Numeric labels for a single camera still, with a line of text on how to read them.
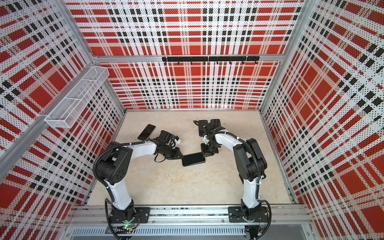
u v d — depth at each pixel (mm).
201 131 1126
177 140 910
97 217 756
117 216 721
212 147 802
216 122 1108
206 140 873
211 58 884
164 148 779
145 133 1084
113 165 503
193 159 960
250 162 507
